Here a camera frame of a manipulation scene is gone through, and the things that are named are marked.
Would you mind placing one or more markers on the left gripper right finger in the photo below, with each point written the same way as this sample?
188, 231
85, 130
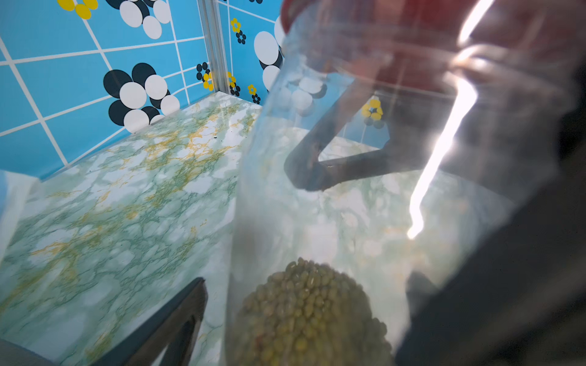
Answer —
520, 298

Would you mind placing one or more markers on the small red jar lid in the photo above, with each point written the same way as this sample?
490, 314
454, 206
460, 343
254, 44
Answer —
543, 37

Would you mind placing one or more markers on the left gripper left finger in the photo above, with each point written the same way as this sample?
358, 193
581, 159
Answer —
171, 332

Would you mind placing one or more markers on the clear jar of mung beans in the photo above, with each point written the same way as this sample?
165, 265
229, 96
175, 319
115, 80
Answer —
374, 171

